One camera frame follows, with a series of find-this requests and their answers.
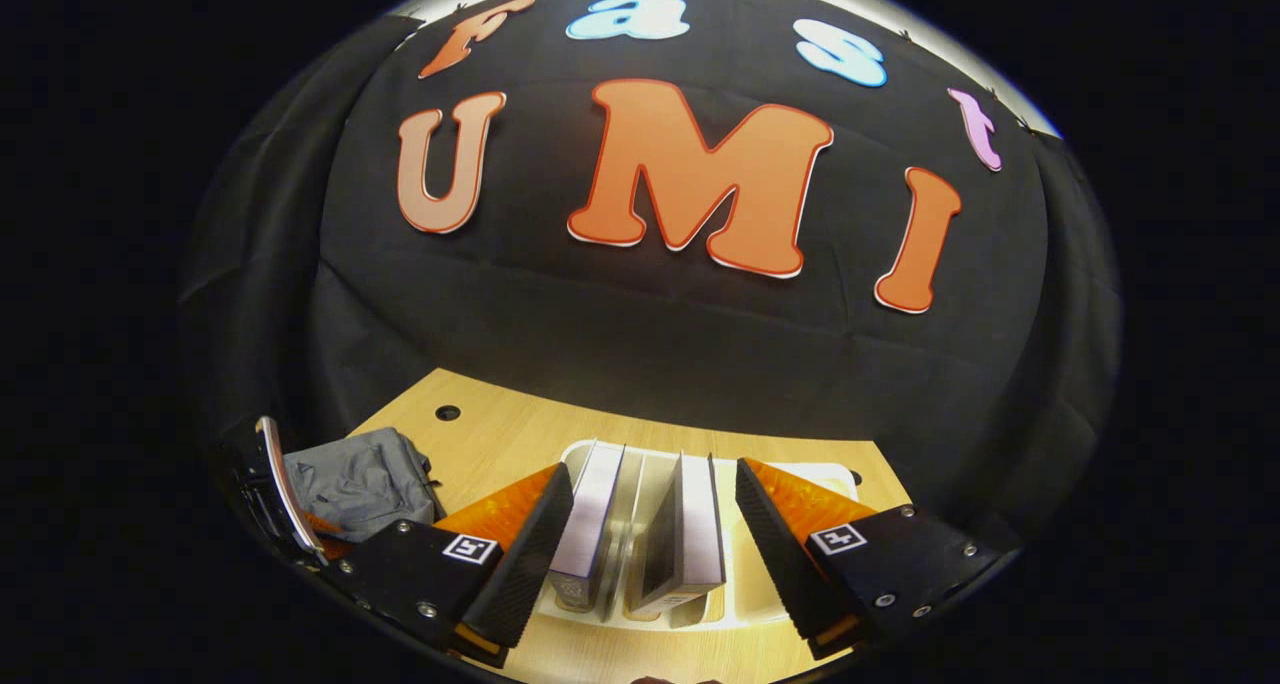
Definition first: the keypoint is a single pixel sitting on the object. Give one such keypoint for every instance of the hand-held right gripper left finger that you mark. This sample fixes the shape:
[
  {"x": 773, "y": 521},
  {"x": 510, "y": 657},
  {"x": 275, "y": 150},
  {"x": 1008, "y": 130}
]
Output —
[{"x": 525, "y": 564}]

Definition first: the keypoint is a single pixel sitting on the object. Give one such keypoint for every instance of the white plastic bookshelf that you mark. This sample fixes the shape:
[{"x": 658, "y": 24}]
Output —
[{"x": 745, "y": 584}]

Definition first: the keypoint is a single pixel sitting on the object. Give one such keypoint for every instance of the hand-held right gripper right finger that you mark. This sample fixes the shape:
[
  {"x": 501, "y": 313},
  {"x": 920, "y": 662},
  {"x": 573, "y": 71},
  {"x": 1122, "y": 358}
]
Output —
[{"x": 775, "y": 554}]

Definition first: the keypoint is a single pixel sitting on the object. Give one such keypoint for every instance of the grey schoolbag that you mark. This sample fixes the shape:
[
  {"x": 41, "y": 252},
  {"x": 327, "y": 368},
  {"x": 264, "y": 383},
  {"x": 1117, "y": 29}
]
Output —
[{"x": 360, "y": 484}]

